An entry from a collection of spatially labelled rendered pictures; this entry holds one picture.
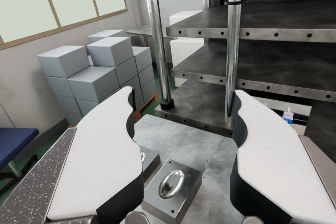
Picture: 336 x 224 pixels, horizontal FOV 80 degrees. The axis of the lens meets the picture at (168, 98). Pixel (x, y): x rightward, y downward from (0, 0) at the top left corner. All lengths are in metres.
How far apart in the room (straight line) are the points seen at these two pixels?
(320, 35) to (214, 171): 0.67
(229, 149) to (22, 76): 2.20
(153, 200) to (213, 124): 0.58
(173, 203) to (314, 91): 0.74
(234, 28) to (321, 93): 0.46
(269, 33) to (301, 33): 0.11
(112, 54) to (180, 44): 1.05
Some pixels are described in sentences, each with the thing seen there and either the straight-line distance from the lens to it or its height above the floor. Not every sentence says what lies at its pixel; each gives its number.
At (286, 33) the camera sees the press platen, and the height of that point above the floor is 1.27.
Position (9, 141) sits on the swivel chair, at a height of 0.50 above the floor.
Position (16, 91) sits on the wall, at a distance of 2.61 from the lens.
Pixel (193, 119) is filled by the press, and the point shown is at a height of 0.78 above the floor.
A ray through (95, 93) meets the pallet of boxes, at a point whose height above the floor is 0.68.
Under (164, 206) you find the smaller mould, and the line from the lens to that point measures 0.76.
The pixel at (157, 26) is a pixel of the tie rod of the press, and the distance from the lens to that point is 1.13.
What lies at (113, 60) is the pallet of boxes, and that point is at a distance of 2.16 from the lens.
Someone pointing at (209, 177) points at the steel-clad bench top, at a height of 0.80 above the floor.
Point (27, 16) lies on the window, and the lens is 2.64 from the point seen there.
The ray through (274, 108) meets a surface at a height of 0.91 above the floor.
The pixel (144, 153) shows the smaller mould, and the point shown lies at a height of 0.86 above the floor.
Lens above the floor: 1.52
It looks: 30 degrees down
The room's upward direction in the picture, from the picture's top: 8 degrees counter-clockwise
